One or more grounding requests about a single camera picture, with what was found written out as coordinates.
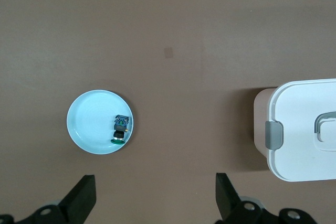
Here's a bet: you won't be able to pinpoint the blue switch with green button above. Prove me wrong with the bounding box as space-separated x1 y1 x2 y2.
110 114 130 145

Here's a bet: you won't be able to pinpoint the white lunch box grey latches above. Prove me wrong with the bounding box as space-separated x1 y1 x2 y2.
253 78 336 183

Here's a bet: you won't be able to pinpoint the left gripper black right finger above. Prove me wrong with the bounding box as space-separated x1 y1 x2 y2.
215 173 320 224

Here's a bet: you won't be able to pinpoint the light blue round plate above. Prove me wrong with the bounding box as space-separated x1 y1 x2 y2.
66 89 134 155

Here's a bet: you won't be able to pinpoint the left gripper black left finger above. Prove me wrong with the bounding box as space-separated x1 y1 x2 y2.
0 174 97 224

